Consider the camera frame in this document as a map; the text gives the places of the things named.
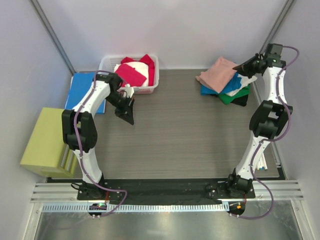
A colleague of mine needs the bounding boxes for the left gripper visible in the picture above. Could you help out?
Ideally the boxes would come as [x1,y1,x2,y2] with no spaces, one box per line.
[105,92,135,125]

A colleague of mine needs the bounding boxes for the pink t-shirt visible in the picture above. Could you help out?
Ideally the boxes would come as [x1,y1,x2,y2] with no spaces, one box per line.
[195,56,237,94]

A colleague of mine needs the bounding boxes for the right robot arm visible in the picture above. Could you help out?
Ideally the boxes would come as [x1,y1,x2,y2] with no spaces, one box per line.
[218,43,293,198]

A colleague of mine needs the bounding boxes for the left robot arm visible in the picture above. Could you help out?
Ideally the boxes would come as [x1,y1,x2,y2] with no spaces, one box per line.
[61,70,135,200]

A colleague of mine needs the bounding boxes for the white t-shirt on pile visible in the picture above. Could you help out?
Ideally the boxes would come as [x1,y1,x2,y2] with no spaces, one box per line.
[226,74,257,97]

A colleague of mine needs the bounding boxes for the blue t-shirt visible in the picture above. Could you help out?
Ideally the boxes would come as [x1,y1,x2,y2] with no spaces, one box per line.
[200,73,242,96]

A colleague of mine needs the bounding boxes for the black t-shirt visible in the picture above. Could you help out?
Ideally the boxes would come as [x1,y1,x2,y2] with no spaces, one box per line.
[231,94,249,107]

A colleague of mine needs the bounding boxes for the green t-shirt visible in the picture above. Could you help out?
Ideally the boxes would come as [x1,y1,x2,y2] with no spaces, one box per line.
[218,84,251,105]

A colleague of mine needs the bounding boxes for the red t-shirt in basket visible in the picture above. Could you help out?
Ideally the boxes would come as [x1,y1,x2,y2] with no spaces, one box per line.
[114,54,156,87]

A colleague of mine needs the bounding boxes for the white t-shirt in basket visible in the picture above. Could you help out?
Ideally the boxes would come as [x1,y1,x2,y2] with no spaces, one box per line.
[114,61,149,87]

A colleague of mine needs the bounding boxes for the blue folder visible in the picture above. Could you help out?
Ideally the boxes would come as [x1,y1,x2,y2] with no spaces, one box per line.
[64,72,110,110]

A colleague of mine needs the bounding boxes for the yellow-green box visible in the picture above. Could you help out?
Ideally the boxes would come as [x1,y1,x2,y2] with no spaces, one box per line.
[20,107,78,179]

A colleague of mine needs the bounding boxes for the marker pens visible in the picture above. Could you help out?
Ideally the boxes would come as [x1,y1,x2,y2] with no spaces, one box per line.
[256,154,268,171]

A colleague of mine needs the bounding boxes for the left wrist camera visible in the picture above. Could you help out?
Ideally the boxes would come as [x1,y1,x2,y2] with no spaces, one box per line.
[123,84,135,99]

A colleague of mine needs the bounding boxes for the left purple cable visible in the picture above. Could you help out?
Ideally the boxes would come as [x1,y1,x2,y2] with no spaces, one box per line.
[73,70,129,221]

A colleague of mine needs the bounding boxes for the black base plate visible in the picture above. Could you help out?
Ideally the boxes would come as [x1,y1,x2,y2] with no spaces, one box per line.
[71,178,256,206]

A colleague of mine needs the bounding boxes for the white slotted cable duct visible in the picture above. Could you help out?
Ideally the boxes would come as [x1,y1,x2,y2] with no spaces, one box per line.
[42,202,229,213]

